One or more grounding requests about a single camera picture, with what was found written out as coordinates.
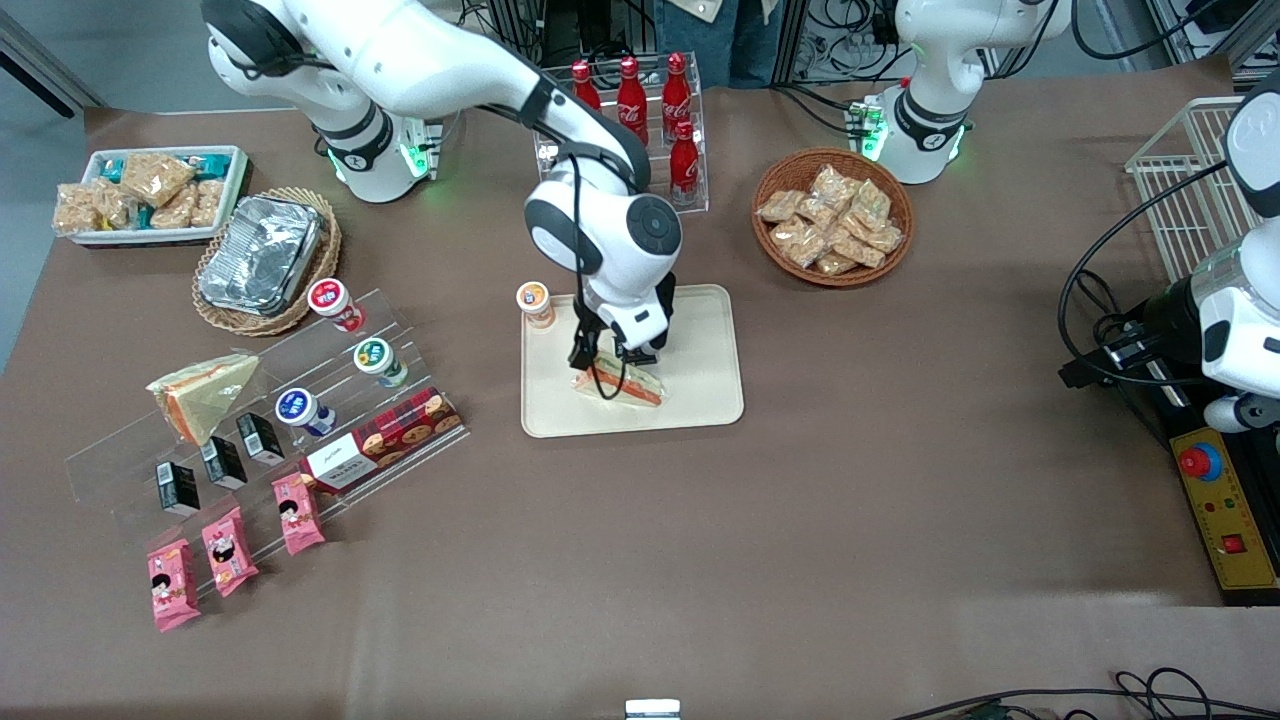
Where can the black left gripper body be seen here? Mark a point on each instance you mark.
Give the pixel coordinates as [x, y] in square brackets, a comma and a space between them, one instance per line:
[1163, 318]

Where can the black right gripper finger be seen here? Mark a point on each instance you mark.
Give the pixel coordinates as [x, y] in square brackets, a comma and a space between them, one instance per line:
[638, 355]
[583, 348]

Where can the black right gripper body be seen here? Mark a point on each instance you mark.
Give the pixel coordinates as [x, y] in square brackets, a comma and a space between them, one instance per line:
[664, 300]

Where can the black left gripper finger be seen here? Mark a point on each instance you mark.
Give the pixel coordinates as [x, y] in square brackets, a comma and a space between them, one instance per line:
[1128, 352]
[1080, 375]

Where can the triangle sandwich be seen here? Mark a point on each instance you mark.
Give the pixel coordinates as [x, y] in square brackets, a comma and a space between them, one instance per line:
[625, 385]
[205, 395]

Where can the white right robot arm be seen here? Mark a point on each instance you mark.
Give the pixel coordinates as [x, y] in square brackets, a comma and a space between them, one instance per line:
[420, 55]

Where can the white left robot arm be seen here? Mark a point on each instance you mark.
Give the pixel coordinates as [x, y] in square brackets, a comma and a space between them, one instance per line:
[935, 60]

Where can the beige plastic tray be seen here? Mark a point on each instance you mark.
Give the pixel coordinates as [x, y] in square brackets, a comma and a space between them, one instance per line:
[700, 400]

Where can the orange lid yogurt cup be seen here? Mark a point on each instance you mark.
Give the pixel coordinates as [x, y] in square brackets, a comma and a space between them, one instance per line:
[535, 300]

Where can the clear acrylic bottle rack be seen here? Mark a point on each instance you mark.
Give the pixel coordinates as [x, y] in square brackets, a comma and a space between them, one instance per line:
[695, 200]

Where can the red cola bottle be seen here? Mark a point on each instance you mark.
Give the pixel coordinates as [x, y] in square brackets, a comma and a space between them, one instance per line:
[684, 170]
[676, 95]
[582, 85]
[631, 95]

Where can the clear bagged rice cracker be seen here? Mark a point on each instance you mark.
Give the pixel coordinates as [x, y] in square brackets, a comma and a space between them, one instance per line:
[780, 205]
[113, 203]
[833, 183]
[836, 264]
[885, 238]
[872, 203]
[172, 212]
[858, 248]
[798, 243]
[207, 203]
[75, 210]

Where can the clear acrylic stepped stand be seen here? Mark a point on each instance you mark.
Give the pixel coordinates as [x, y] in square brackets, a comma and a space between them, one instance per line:
[420, 350]

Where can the round brown wicker basket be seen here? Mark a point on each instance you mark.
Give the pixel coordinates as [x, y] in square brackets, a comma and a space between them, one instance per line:
[775, 170]

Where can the yellow emergency stop box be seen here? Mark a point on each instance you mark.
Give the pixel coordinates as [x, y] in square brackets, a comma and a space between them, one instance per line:
[1225, 520]

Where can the green lid yogurt cup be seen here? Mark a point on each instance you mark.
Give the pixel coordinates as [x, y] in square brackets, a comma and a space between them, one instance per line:
[375, 357]

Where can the red tartan cookie box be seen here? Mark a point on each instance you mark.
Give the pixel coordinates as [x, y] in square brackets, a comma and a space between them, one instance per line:
[390, 440]

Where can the red lid yogurt cup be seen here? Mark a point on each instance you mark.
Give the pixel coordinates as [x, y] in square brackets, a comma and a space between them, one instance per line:
[330, 298]

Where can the oval light wicker basket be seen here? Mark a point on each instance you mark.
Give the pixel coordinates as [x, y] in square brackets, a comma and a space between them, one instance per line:
[325, 250]

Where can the person in blue jeans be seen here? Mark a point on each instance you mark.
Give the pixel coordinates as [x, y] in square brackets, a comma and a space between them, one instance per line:
[745, 45]

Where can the blue lid yogurt cup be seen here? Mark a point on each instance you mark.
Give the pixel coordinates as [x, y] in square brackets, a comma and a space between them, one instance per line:
[298, 408]

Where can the metal equipment rack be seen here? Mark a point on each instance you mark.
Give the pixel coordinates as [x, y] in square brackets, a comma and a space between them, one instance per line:
[795, 40]

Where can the pink snack packet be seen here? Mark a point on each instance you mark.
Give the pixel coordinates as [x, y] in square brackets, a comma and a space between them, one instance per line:
[229, 552]
[298, 514]
[173, 585]

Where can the small black carton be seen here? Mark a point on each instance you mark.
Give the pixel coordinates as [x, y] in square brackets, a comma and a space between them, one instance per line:
[178, 488]
[224, 463]
[261, 439]

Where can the stacked foil containers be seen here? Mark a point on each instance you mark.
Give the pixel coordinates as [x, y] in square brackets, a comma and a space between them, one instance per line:
[260, 255]

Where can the small white device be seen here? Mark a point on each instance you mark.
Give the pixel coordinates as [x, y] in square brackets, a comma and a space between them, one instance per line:
[652, 709]

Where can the white rectangular plastic bin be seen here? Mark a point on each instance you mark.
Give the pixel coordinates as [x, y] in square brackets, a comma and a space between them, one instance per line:
[238, 165]

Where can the large bagged rice cracker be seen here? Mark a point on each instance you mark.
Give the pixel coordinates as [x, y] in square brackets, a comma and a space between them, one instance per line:
[155, 178]

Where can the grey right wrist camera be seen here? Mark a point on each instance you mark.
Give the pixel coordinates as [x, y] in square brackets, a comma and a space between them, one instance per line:
[638, 325]

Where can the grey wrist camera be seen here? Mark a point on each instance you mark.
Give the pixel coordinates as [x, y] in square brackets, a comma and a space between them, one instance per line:
[638, 325]
[1240, 412]

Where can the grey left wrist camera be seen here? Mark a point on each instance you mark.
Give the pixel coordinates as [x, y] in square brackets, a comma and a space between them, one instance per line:
[1240, 412]

